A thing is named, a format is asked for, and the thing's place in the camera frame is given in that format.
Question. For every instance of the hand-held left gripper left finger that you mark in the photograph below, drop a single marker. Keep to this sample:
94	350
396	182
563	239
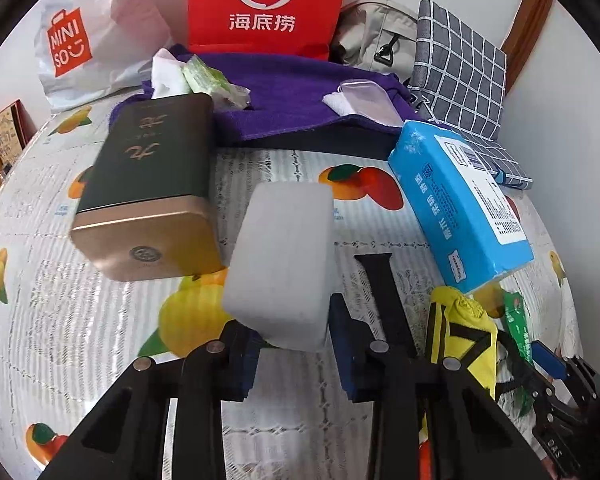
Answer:
247	365

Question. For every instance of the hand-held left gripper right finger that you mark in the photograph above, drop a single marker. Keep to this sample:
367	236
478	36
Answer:
347	360

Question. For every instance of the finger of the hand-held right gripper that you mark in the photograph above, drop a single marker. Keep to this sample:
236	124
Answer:
555	435
552	362

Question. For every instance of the yellow and black cloth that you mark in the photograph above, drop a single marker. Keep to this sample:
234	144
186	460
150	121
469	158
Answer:
467	320

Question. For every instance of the white sponge block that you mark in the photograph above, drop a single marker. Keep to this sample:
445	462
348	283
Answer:
280	260

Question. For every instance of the white and mint green pouch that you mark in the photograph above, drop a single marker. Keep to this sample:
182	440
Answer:
200	77

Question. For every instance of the green packet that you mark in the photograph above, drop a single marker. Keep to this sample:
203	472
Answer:
517	330

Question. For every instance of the blue tissue pack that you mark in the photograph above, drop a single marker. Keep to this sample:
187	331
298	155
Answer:
460	220

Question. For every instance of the fruit-printed tablecloth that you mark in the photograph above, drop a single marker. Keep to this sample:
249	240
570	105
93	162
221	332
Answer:
290	172

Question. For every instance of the dark green tin box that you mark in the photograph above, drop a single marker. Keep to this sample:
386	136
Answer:
150	170

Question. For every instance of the clear plastic wipes pack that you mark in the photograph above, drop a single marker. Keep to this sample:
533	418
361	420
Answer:
365	100

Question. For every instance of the purple towel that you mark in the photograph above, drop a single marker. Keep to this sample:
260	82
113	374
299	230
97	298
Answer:
290	90

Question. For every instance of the grey checkered cloth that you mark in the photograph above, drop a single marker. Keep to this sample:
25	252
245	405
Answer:
460	60

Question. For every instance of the red paper bag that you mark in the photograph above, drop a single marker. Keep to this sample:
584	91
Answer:
210	35

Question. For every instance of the brown printed box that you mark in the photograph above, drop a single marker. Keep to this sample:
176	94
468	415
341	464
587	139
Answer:
7	130

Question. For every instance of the beige canvas bag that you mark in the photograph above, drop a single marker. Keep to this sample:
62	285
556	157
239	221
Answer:
375	25

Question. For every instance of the white plastic shopping bag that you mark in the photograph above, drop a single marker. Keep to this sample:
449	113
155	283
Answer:
95	20

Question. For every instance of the brown wooden door frame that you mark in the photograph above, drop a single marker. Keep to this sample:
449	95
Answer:
527	30

